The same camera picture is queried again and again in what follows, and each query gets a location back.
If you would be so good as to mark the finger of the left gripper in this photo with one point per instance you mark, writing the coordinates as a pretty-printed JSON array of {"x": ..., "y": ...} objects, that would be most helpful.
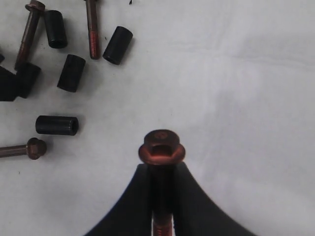
[{"x": 7, "y": 84}]

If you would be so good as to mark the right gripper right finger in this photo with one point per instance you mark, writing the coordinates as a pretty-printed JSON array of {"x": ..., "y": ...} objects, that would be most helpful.
[{"x": 197, "y": 209}]

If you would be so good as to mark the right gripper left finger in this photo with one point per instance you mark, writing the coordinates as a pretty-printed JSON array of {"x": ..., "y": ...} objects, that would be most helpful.
[{"x": 130, "y": 206}]

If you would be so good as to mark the copper-brown flange bolt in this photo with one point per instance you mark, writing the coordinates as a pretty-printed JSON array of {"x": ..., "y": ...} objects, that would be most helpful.
[
  {"x": 29, "y": 34},
  {"x": 160, "y": 152},
  {"x": 29, "y": 148},
  {"x": 93, "y": 29}
]

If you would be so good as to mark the black cylindrical sleeve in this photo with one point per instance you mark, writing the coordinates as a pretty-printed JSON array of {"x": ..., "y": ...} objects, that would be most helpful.
[
  {"x": 117, "y": 45},
  {"x": 71, "y": 72},
  {"x": 28, "y": 80},
  {"x": 57, "y": 125},
  {"x": 55, "y": 28}
]

